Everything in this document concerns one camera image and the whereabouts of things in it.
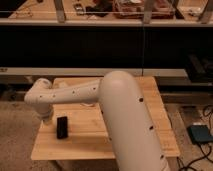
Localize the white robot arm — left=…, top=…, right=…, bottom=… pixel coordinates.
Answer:
left=24, top=71, right=170, bottom=171

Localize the wooden table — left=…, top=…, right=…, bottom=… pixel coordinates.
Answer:
left=31, top=77, right=180, bottom=160

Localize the black remote on shelf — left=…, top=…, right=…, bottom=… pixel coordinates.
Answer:
left=73, top=3, right=85, bottom=15

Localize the plastic tray on shelf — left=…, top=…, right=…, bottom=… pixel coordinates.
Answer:
left=113, top=0, right=175, bottom=19

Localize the blue box on floor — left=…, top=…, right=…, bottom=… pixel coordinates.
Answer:
left=187, top=125, right=213, bottom=144

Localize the black cable on floor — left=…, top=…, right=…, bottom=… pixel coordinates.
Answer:
left=175, top=105, right=213, bottom=171

